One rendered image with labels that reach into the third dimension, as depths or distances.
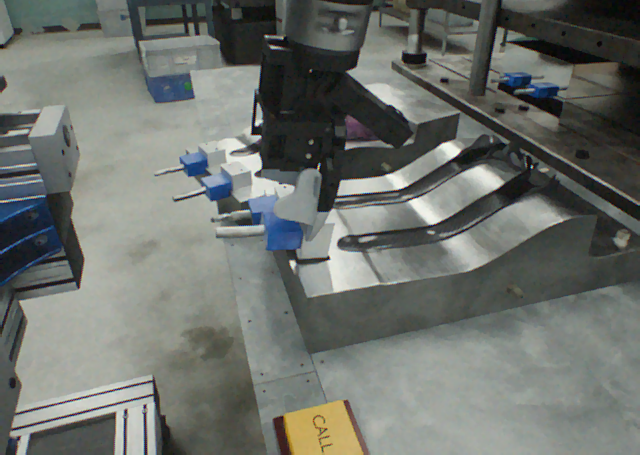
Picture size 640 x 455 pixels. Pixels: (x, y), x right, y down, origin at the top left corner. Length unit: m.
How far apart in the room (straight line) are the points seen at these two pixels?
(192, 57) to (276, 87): 3.70
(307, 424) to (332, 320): 0.13
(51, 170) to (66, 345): 1.20
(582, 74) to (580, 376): 0.86
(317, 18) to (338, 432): 0.36
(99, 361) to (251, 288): 1.17
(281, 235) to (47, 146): 0.37
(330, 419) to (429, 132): 0.65
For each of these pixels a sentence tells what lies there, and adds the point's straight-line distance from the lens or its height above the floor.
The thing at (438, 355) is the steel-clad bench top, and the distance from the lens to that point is 0.60.
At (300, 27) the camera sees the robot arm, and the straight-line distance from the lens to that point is 0.42.
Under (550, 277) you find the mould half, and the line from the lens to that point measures 0.69.
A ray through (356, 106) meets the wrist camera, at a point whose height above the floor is 1.09.
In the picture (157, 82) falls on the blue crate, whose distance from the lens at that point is 4.14.
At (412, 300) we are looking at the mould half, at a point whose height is 0.85.
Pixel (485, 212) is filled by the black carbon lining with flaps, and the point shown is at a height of 0.91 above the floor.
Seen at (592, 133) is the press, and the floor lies 0.79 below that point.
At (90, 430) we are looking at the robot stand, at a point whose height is 0.21.
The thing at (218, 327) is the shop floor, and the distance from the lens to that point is 1.78.
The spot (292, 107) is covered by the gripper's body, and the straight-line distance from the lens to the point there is 0.45.
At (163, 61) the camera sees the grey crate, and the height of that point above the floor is 0.33.
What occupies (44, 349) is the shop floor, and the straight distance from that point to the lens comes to 1.92.
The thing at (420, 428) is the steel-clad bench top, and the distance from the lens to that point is 0.53.
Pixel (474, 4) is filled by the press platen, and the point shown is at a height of 1.03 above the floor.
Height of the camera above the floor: 1.23
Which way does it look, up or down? 31 degrees down
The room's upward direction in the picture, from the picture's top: straight up
